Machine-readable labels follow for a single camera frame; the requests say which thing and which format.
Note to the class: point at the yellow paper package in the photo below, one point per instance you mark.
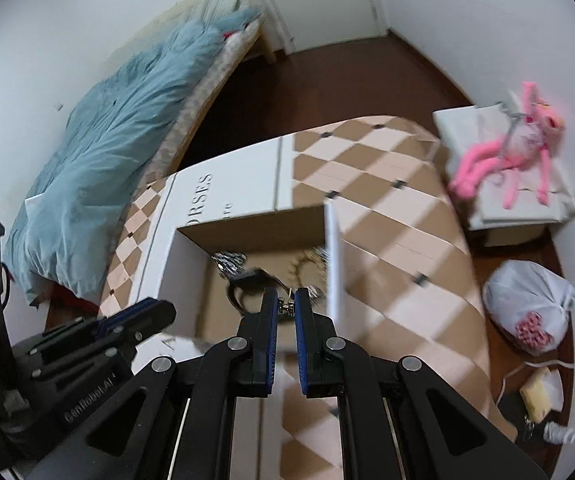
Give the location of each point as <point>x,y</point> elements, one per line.
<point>542,394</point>

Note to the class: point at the white ribbed small object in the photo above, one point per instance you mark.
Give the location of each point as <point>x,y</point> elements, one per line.
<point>556,434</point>

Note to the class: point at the checkered printed tablecloth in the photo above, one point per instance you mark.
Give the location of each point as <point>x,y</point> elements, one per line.
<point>355,211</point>

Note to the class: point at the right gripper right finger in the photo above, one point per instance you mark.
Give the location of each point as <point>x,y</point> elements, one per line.
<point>399,419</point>

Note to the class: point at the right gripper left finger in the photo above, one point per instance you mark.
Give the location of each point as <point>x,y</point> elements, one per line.
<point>174,420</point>

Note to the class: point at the teal blue duvet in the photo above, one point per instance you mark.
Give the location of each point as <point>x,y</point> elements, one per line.
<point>70,220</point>

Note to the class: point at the white door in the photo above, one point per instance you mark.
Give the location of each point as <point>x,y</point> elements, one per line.
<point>309,24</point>

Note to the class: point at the white plastic shopping bag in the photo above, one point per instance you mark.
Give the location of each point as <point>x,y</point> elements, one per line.
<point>530,303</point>

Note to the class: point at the bed mattress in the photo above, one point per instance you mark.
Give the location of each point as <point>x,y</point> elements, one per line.
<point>243,38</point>

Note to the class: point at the white cardboard box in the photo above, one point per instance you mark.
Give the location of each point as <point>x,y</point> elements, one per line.
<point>301,246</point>

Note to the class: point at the black smart wristband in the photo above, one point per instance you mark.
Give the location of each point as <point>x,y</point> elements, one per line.
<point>251,280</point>

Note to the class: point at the brown cardboard box under cloth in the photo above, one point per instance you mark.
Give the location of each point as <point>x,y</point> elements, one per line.
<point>513,235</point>

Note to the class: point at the pink panther plush toy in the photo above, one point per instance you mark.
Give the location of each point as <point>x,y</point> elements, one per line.
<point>535,131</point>

